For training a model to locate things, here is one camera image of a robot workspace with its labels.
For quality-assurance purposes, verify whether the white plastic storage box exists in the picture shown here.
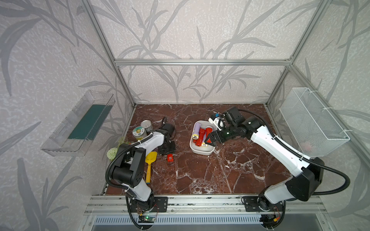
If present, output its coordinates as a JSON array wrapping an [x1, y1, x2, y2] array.
[[189, 120, 217, 156]]

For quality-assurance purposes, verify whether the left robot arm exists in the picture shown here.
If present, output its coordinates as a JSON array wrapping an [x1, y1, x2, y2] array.
[[105, 123, 175, 205]]

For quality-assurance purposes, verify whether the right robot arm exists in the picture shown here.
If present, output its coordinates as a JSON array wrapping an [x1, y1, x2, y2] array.
[[205, 107, 323, 211]]

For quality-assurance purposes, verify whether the yellow toy shovel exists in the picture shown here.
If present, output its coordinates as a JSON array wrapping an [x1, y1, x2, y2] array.
[[145, 152, 158, 184]]

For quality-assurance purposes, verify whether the silver round tin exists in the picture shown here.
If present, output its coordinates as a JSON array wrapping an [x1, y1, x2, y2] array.
[[141, 120, 153, 133]]

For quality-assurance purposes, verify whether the green label round tin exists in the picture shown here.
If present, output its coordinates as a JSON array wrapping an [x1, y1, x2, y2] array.
[[132, 126, 147, 141]]

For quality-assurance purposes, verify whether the artificial flower plant pot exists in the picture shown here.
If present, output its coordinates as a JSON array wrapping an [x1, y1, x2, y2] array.
[[107, 137, 125, 161]]

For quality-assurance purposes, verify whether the pink object in basket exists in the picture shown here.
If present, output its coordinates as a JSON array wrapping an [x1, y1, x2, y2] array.
[[300, 141, 314, 155]]

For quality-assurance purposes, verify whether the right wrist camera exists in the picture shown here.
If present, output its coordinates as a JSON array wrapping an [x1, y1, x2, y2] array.
[[208, 113, 226, 131]]

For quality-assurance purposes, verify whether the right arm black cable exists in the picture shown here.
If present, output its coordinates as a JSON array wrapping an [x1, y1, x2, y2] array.
[[238, 109, 351, 196]]

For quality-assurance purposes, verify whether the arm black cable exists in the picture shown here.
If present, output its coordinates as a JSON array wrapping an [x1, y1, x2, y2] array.
[[104, 116, 168, 190], [238, 109, 351, 196]]

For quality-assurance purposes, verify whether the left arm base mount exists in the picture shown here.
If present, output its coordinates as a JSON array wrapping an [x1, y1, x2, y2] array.
[[128, 196, 169, 214]]

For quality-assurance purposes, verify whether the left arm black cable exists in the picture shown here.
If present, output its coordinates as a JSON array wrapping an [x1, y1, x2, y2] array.
[[104, 116, 168, 190]]

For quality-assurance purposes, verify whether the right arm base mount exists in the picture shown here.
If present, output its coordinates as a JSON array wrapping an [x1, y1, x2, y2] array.
[[241, 196, 285, 212]]

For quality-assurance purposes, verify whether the white wire mesh basket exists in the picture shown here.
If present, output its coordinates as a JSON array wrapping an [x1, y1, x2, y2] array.
[[280, 88, 350, 157]]

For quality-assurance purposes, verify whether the clear acrylic wall shelf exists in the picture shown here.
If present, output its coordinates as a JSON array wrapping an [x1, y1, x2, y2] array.
[[41, 90, 116, 157]]

